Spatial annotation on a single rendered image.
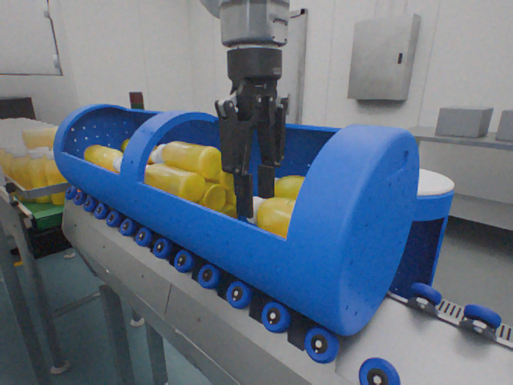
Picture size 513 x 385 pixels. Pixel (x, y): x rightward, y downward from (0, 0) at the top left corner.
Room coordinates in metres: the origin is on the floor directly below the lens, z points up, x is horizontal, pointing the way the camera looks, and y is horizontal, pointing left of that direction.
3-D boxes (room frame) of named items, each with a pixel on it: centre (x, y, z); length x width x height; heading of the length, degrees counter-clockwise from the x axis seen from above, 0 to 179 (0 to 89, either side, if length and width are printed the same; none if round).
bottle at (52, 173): (0.98, 0.67, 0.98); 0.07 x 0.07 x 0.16
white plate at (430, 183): (0.84, -0.42, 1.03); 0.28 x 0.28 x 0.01
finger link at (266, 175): (0.46, -0.02, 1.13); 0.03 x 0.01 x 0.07; 48
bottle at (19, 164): (1.01, 0.80, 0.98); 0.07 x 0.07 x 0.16
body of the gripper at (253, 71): (0.45, 0.00, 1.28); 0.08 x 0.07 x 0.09; 138
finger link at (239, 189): (0.41, 0.03, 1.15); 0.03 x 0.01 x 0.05; 138
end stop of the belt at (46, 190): (1.03, 0.57, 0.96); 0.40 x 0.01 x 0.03; 138
